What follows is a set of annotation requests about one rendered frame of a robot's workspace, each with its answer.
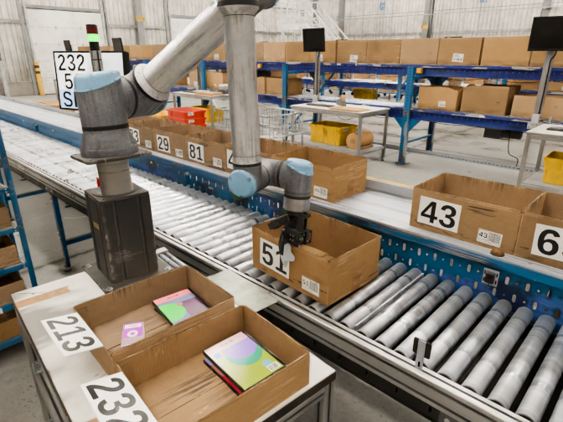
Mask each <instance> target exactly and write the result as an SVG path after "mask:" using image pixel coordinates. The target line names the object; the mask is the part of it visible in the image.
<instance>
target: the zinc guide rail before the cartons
mask: <svg viewBox="0 0 563 422"><path fill-rule="evenodd" d="M0 109H1V110H4V111H9V112H12V113H14V114H18V115H21V116H26V117H28V118H31V119H34V120H37V121H42V122H45V123H48V124H50V125H54V126H58V127H61V128H64V129H67V130H70V131H75V132H78V133H80V134H83V131H82V130H78V129H75V128H73V127H69V126H64V125H61V124H58V123H55V122H52V121H47V120H44V119H41V118H38V117H35V116H30V115H26V114H24V113H21V112H17V111H12V110H9V109H6V108H3V107H1V106H0ZM138 148H141V147H138ZM141 149H144V150H147V149H145V148H141ZM148 151H151V150H148ZM151 152H152V155H153V156H155V157H161V158H163V159H167V160H169V161H172V162H177V163H180V164H183V165H186V166H189V167H194V168H197V169H199V170H203V171H206V172H210V173H213V174H216V175H219V176H222V177H225V178H229V176H230V173H227V172H223V171H220V170H217V169H213V168H211V167H206V166H202V165H199V164H197V163H193V162H188V161H185V160H182V159H179V158H176V157H171V156H168V155H165V154H162V153H159V152H154V151H151ZM263 189H265V190H269V191H272V192H274V193H279V194H282V195H284V189H283V188H278V187H273V186H268V187H266V188H263ZM310 203H312V204H316V205H318V206H321V207H324V208H329V209H332V210H335V211H338V212H340V213H344V214H348V215H351V216H354V217H357V218H360V219H365V220H368V221H371V222H374V223H377V224H382V225H384V226H387V227H391V228H393V229H398V230H401V231H404V232H406V233H410V234H414V235H418V236H421V237H423V238H426V239H431V240H434V241H437V242H440V243H443V244H448V245H450V246H453V247H457V248H459V249H462V250H467V251H470V252H473V253H476V254H479V255H484V256H487V257H489V258H493V259H496V260H500V261H503V262H506V263H509V264H512V265H517V266H520V267H523V268H525V269H528V270H533V271H536V272H539V273H542V274H545V275H550V276H553V277H555V278H559V279H562V280H563V270H560V269H557V268H554V267H551V266H548V265H543V264H540V263H537V262H534V261H531V260H526V259H523V258H519V257H517V256H513V255H508V254H505V255H504V257H496V256H493V255H491V254H490V250H491V249H488V248H485V247H482V246H479V245H476V244H471V243H468V242H465V241H461V240H459V239H454V238H451V237H447V236H445V235H441V234H436V233H433V232H430V231H427V230H424V229H419V228H416V227H413V226H410V225H407V224H402V223H399V222H395V221H393V220H389V219H384V218H381V217H378V216H375V215H373V214H367V213H364V212H361V211H358V210H355V209H351V208H347V207H344V206H341V205H337V204H335V203H330V202H327V201H323V200H321V199H317V198H312V197H311V199H310Z"/></svg>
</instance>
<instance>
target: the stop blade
mask: <svg viewBox="0 0 563 422"><path fill-rule="evenodd" d="M423 277H424V273H422V274H421V275H419V276H418V277H416V278H415V279H414V280H413V281H412V282H411V283H409V284H408V285H407V286H405V287H404V288H403V289H401V290H400V291H398V292H397V293H396V294H395V295H393V296H392V297H391V298H390V299H389V300H387V301H386V302H385V303H383V304H382V305H381V306H379V307H378V308H377V309H375V310H374V311H372V312H371V313H370V314H369V315H368V316H367V317H365V318H364V319H363V320H361V321H360V322H359V323H357V324H356V325H355V326H354V330H355V331H357V330H358V329H360V328H361V327H362V326H363V325H364V324H365V323H366V322H368V321H369V320H370V319H372V318H373V317H374V316H376V315H377V314H378V313H380V312H381V311H382V310H384V309H385V308H386V307H387V306H388V305H389V304H390V303H392V302H393V301H394V300H396V299H397V298H398V297H399V296H401V295H402V294H404V293H405V292H406V291H408V290H409V289H410V288H411V287H412V286H413V285H414V284H416V283H417V282H418V281H419V280H421V279H422V278H423Z"/></svg>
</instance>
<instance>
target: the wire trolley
mask: <svg viewBox="0 0 563 422"><path fill-rule="evenodd" d="M228 99H229V98H224V99H213V100H212V102H213V104H214V106H215V109H217V117H215V118H218V119H219V122H220V113H219V117H218V110H222V116H221V117H222V126H219V124H218V126H216V127H215V128H218V130H220V129H222V130H226V131H231V128H230V124H229V125H228V120H226V125H224V124H223V120H225V119H223V117H226V116H223V111H225V112H226V113H227V111H228V112H229V113H230V110H226V108H227V107H229V106H221V107H217V105H216V104H215V103H214V102H215V101H216V100H228ZM258 106H264V107H269V108H273V116H272V115H270V116H264V115H260V116H259V131H260V132H261V133H262V134H260V136H262V138H263V137H265V138H267V139H274V138H279V137H285V136H295V135H300V134H301V145H303V134H305V133H306V132H304V131H299V127H300V124H302V121H300V114H302V113H307V112H306V111H296V110H290V109H284V108H279V107H273V106H267V105H258ZM221 108H222V109H221ZM223 108H225V109H223ZM274 108H275V109H281V115H277V114H276V115H275V116H274ZM282 110H284V114H282ZM285 110H286V111H290V114H285ZM291 111H295V112H296V113H291ZM297 114H298V131H297ZM289 115H290V125H286V126H290V129H287V128H285V120H288V119H285V116H289ZM291 115H295V124H292V125H295V130H292V129H291V121H292V119H291ZM278 116H280V117H281V118H280V119H281V125H280V127H279V126H277V118H278ZM282 116H284V128H283V125H282V119H283V118H282ZM229 117H230V116H229ZM260 117H262V123H260ZM263 117H264V118H268V125H267V124H264V121H263ZM272 117H273V126H272V125H271V124H270V118H272ZM274 117H275V118H276V126H274ZM300 122H301V123H300ZM260 125H262V129H261V128H260ZM228 126H229V127H228ZM266 126H269V127H267V128H266ZM221 127H223V128H221ZM274 127H275V128H276V130H275V129H274ZM228 128H229V130H228ZM268 128H269V130H268ZM263 129H264V130H265V131H263ZM282 129H284V131H283V130H282ZM270 130H273V133H272V132H271V131H270ZM278 130H279V131H280V132H281V133H280V132H279V131H278ZM285 130H286V131H288V132H290V133H289V134H288V132H285ZM266 131H267V133H269V134H267V133H266ZM292 131H294V132H295V133H294V132H292ZM274 132H275V133H276V134H274ZM282 132H283V133H284V135H283V134H282ZM296 132H297V133H296ZM263 134H265V135H266V136H263ZM270 134H272V135H273V136H271V135H270ZM278 134H279V136H278ZM285 134H286V135H285ZM290 134H291V135H290ZM267 136H268V137H267ZM274 136H275V137H274Z"/></svg>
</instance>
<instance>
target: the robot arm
mask: <svg viewBox="0 0 563 422"><path fill-rule="evenodd" d="M279 1H280V0H214V1H213V2H212V3H211V4H210V5H209V6H208V7H207V8H206V9H205V10H204V11H203V12H202V13H201V14H200V15H199V16H198V17H197V18H196V19H195V20H193V21H192V22H191V23H190V24H189V25H188V26H187V27H186V28H185V29H184V30H183V31H182V32H181V33H180V34H179V35H178V36H177V37H176V38H175V39H174V40H172V41H171V42H170V43H169V44H168V45H167V46H166V47H165V48H164V49H163V50H162V51H161V52H160V53H159V54H158V55H157V56H156V57H155V58H154V59H153V60H152V61H150V62H149V63H148V64H139V65H138V66H136V67H135V68H134V69H133V70H132V71H131V72H130V73H129V74H128V75H121V74H120V71H119V70H105V71H97V72H90V73H84V74H77V75H75V76H74V78H73V81H74V92H75V98H76V102H77V106H78V111H79V115H80V123H81V127H82V131H83V136H82V141H81V145H80V155H81V157H83V158H105V157H119V156H124V155H128V154H132V153H135V152H138V151H139V148H138V144H137V142H136V140H135V138H134V136H133V135H132V133H131V131H130V128H129V124H128V119H132V118H137V117H143V116H154V115H156V114H157V113H160V112H161V111H163V110H164V108H165V107H166V105H167V103H168V98H169V96H170V89H171V88H172V87H174V86H175V85H176V84H177V83H178V82H179V81H180V80H181V79H182V78H183V77H184V76H185V75H187V74H188V73H189V72H190V71H191V70H192V69H194V68H195V67H196V66H197V65H198V64H200V63H201V62H202V61H203V60H204V59H205V58H207V57H208V56H209V55H210V54H211V53H213V52H214V51H215V50H216V49H217V48H218V47H219V46H220V45H221V44H222V43H223V42H224V41H225V53H226V65H227V78H228V91H229V103H230V128H231V141H232V153H233V161H232V163H233V172H232V173H231V174H230V176H229V179H228V184H229V187H230V190H231V192H232V193H233V194H235V195H236V196H238V197H240V198H248V197H250V196H253V195H254V194H256V193H257V192H259V191H261V190H262V189H263V188H266V187H268V186H273V187H279V188H285V189H284V201H283V208H284V209H285V210H286V214H287V215H286V216H284V217H281V218H279V219H273V220H272V221H271V222H270V223H269V224H268V226H269V229H270V230H271V229H273V230H274V229H278V228H280V227H281V226H282V225H284V224H285V226H283V229H282V230H281V235H280V239H279V243H278V248H279V253H280V255H281V261H282V263H283V265H284V267H287V262H288V261H294V260H295V256H294V255H293V254H292V252H291V249H292V247H291V245H290V244H292V245H293V246H296V247H299V248H300V244H304V245H306V244H309V243H311V242H312V229H310V228H308V227H307V218H311V214H310V213H308V212H307V211H308V210H309V209H310V199H311V191H312V176H313V164H312V163H311V162H309V161H307V160H303V159H298V158H288V159H287V160H286V161H280V160H274V159H268V158H264V157H261V149H260V131H259V112H258V94H257V75H256V40H255V21H254V17H255V16H256V15H257V14H258V13H259V12H260V11H262V10H263V9H265V10H267V9H270V8H273V7H275V6H276V5H277V4H278V2H279ZM310 233H311V237H310V239H309V235H310ZM287 242H288V243H290V244H287Z"/></svg>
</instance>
